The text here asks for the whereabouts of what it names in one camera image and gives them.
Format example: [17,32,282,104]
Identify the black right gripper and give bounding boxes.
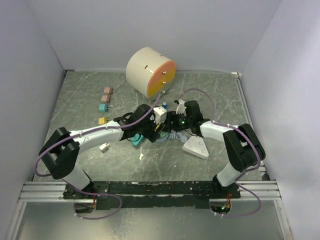
[163,111,193,134]

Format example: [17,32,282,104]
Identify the blue round socket board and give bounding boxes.
[156,131,188,143]

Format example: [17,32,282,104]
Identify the teal triangular socket board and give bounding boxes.
[128,133,144,148]

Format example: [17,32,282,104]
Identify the white triangular socket board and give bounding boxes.
[182,136,209,159]

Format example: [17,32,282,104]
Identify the yellow plug block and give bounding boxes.
[98,117,109,125]

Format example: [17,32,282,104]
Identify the teal plug block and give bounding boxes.
[98,103,109,113]

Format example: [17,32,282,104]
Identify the pink plug block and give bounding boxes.
[101,94,111,104]
[103,87,114,95]

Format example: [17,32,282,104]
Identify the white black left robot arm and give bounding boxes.
[39,104,167,200]

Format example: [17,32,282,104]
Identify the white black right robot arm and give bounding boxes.
[165,99,266,199]

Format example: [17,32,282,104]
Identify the round beige drawer cabinet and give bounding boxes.
[125,47,176,100]

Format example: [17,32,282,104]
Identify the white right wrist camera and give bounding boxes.
[174,99,186,116]

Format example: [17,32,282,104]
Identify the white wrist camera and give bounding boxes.
[153,106,168,124]
[174,99,186,116]

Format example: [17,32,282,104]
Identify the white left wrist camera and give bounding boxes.
[153,106,168,124]

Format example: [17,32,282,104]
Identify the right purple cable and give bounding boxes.
[178,88,262,218]

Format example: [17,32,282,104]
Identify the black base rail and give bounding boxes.
[63,180,241,210]

